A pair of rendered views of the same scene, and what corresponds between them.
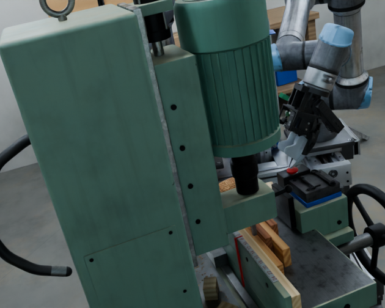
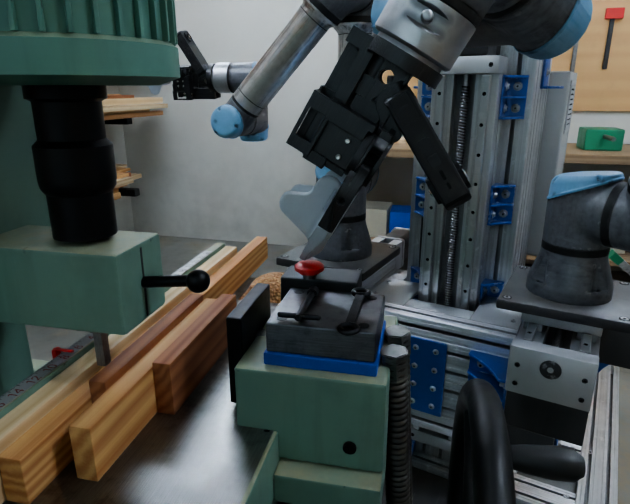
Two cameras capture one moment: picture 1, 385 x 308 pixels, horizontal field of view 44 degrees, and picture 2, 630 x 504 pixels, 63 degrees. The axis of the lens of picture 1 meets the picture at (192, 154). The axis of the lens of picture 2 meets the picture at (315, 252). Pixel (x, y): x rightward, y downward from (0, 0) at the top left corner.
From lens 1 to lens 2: 0.90 m
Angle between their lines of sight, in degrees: 25
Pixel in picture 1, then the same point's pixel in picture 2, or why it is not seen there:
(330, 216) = (324, 418)
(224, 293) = not seen: hidden behind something
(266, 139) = not seen: outside the picture
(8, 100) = (285, 167)
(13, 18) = (318, 77)
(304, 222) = (244, 396)
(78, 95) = not seen: outside the picture
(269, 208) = (101, 302)
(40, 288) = not seen: hidden behind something
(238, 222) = (17, 301)
